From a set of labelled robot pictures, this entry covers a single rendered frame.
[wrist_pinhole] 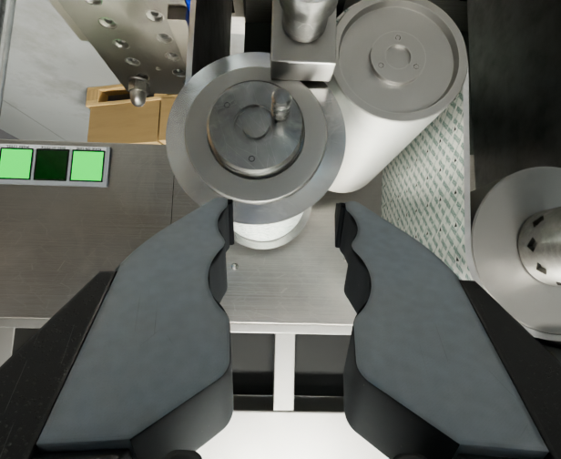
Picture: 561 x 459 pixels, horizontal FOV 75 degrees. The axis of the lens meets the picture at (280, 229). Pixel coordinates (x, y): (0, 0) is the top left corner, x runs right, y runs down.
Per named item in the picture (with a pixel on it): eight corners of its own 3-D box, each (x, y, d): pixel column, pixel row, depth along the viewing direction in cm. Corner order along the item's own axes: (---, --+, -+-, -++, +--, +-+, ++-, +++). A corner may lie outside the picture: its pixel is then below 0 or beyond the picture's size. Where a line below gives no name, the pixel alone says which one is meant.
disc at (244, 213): (343, 52, 31) (349, 224, 29) (342, 56, 32) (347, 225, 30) (168, 49, 31) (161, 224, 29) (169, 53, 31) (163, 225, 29)
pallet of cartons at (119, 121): (141, 131, 352) (137, 177, 346) (76, 78, 260) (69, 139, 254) (276, 127, 335) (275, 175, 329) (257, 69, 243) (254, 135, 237)
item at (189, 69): (201, -99, 34) (190, 89, 32) (229, 54, 57) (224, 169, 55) (197, -100, 34) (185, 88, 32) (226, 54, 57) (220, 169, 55)
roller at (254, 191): (324, 66, 31) (330, 201, 29) (300, 162, 56) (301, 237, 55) (185, 65, 30) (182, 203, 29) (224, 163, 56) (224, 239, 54)
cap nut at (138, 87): (146, 76, 63) (144, 101, 62) (153, 87, 67) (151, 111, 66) (124, 76, 63) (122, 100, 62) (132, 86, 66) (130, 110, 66)
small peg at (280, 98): (295, 100, 26) (277, 108, 25) (292, 117, 28) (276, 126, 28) (286, 84, 26) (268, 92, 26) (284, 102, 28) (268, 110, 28)
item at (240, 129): (190, 100, 28) (280, 64, 29) (196, 112, 30) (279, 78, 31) (229, 188, 27) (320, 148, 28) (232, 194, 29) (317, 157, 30)
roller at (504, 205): (628, 168, 32) (646, 336, 30) (471, 217, 56) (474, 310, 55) (467, 163, 31) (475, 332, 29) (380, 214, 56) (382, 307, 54)
